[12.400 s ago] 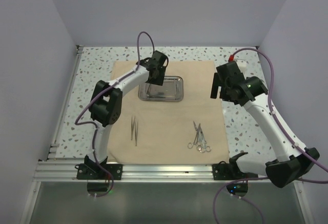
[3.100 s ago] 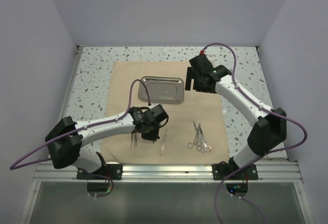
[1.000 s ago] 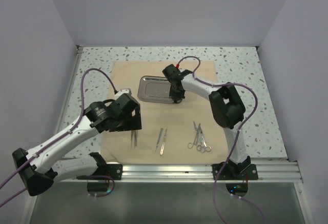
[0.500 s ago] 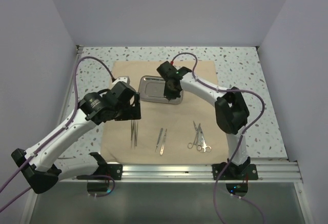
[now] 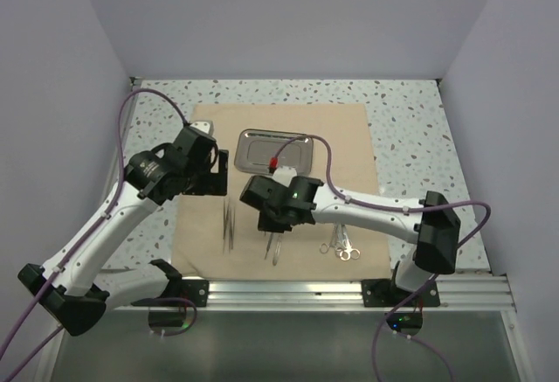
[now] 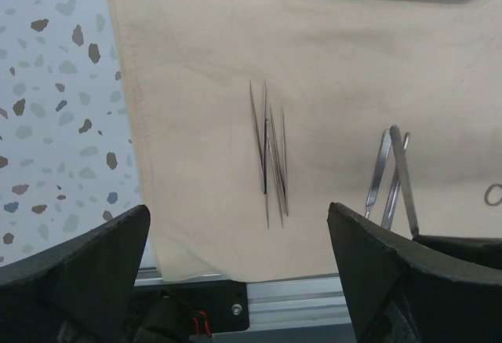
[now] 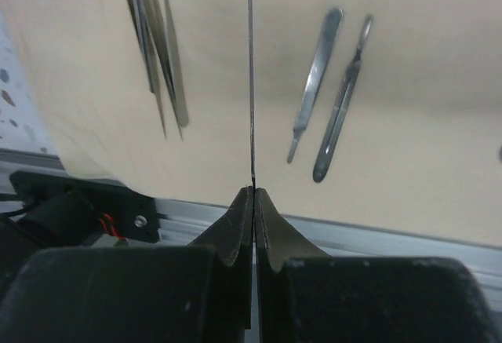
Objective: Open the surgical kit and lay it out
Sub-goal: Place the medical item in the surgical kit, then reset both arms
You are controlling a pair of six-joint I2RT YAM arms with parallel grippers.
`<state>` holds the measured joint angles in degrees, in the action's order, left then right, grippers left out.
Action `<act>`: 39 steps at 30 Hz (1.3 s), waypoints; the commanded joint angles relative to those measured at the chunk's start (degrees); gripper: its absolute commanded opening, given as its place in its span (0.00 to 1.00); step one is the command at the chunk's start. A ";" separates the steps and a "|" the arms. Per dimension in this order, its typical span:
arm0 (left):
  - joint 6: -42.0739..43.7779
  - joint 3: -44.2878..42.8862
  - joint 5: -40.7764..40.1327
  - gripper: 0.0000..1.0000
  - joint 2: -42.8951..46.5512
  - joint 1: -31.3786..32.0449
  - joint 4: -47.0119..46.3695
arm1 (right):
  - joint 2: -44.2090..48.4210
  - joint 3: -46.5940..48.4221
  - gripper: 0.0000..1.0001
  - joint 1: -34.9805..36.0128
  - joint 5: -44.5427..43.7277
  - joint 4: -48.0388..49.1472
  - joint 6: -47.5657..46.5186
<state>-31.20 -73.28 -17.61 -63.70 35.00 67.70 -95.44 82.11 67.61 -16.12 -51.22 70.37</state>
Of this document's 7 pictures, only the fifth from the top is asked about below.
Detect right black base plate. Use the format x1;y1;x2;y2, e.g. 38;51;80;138
361;279;441;308

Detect beige cloth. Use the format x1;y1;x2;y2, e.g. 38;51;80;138
171;104;390;281

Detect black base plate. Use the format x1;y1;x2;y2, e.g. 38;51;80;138
132;279;210;307
361;279;441;308

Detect steel instrument tray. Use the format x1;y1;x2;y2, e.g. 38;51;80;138
234;128;314;175

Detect steel tweezers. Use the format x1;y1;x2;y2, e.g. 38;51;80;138
228;206;236;251
225;205;232;253

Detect steel scalpel handle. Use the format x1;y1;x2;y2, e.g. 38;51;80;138
272;233;283;267
264;233;274;260

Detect aluminium rail frame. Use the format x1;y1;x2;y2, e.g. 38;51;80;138
34;76;523;382

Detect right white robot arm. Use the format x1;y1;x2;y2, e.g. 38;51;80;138
239;168;461;306

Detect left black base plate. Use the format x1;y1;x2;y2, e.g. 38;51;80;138
132;279;210;307

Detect steel surgical scissors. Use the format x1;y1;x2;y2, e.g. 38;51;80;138
334;224;351;261

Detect steel forceps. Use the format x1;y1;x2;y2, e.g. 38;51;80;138
222;198;229;254

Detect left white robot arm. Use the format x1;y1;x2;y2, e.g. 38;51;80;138
18;120;229;337

